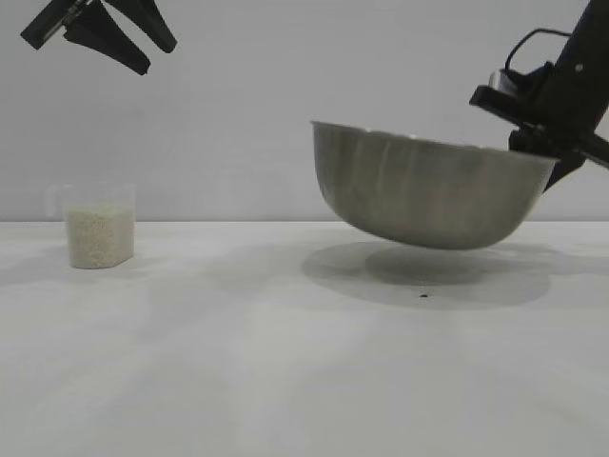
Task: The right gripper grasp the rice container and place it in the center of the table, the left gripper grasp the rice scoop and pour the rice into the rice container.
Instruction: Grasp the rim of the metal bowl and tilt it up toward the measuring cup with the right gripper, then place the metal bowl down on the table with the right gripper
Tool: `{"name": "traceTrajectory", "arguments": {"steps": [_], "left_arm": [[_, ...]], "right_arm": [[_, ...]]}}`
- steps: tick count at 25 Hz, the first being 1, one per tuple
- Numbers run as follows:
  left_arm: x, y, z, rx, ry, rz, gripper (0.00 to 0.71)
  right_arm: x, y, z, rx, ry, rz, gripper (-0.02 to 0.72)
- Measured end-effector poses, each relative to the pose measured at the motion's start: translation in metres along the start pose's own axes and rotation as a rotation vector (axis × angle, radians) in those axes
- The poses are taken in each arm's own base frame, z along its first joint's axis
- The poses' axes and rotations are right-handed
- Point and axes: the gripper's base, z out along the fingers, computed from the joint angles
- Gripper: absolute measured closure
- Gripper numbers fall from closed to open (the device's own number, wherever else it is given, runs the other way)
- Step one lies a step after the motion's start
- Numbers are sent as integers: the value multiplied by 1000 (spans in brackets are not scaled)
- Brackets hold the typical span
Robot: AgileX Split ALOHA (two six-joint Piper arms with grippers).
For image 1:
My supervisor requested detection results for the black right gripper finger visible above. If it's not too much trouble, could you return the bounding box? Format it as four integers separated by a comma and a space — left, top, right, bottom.
542, 150, 589, 193
507, 128, 562, 159

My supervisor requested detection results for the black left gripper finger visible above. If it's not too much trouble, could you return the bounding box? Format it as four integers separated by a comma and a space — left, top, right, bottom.
64, 4, 152, 76
105, 0, 179, 54

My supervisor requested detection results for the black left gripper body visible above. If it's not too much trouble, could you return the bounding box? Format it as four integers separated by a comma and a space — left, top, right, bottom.
19, 0, 99, 50

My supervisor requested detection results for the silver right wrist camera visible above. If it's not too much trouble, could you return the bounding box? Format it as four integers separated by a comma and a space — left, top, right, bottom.
487, 69, 518, 94

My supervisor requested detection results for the stainless steel bowl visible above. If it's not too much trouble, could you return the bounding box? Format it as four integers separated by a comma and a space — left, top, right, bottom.
309, 119, 561, 252

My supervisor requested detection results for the black right camera cable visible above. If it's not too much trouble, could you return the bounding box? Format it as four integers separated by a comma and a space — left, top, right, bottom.
503, 28, 575, 72

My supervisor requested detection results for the clear measuring cup with rice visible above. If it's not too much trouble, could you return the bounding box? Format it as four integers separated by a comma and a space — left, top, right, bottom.
45, 183, 139, 270

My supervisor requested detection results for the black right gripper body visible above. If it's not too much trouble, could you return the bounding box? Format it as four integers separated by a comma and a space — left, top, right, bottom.
469, 11, 609, 169

